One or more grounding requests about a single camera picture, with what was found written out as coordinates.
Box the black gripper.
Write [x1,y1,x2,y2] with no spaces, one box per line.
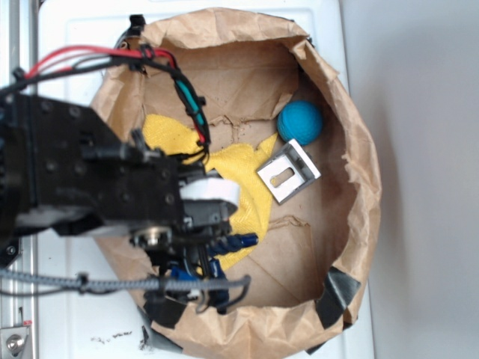
[130,171,240,277]

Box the dark blue rope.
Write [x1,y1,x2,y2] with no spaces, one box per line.
[167,231,260,314]

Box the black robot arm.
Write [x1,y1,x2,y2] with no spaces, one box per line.
[1,93,240,259]

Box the yellow cloth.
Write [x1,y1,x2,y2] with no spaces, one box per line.
[141,114,278,271]

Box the brown paper bag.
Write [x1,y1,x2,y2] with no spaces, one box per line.
[88,6,382,359]

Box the blue ball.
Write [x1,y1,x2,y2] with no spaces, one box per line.
[277,100,323,146]

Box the black mounting plate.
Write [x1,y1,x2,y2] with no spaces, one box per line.
[0,236,21,269]

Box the grey metal bracket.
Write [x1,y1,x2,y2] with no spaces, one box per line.
[257,139,321,204]

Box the grey braided cable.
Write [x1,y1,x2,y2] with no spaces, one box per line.
[0,269,251,313]

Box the red and black cable bundle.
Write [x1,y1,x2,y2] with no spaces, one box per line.
[0,44,213,165]

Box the aluminium rail frame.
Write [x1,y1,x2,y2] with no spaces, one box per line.
[1,1,40,358]

